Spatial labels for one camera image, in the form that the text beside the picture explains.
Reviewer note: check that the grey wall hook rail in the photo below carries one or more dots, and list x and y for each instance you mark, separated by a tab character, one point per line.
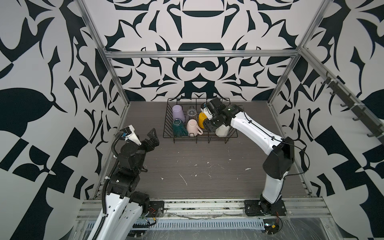
350	102

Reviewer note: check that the lavender plastic cup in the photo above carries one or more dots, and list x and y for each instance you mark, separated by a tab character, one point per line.
178	113

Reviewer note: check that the black wire dish rack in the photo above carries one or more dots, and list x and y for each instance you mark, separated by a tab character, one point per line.
186	104

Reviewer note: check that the clear glass tumbler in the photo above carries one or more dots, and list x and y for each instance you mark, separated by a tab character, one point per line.
192	114

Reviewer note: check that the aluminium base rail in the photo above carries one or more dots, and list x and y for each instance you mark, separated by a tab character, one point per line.
205	208

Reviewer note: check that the dark green mug white inside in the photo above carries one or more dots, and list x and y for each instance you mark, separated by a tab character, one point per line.
178	128

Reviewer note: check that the aluminium frame crossbar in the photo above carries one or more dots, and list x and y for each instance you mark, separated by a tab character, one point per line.
200	54

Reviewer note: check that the cream white mug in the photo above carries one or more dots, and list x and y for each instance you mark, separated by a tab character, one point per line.
222	131

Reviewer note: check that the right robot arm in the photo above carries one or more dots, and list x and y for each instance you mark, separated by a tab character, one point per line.
279	151

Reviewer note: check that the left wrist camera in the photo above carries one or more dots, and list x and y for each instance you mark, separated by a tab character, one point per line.
130	135

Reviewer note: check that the yellow mug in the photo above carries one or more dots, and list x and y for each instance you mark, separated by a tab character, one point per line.
201	119

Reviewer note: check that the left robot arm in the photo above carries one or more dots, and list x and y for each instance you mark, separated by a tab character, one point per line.
122	205

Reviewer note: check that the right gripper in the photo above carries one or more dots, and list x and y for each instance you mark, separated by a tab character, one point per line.
208	126

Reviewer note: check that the cream mug pink handle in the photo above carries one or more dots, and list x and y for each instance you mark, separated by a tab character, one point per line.
193	128

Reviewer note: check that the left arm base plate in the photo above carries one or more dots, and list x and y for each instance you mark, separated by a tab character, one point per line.
154	209

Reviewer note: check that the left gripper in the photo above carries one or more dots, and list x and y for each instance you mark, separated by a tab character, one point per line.
152	141

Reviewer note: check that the white slotted cable duct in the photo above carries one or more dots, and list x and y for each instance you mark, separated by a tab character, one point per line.
206	224

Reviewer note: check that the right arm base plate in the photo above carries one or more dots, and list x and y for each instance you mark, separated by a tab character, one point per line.
255	208

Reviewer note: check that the green circuit board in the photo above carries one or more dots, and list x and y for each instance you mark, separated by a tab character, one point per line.
272	226

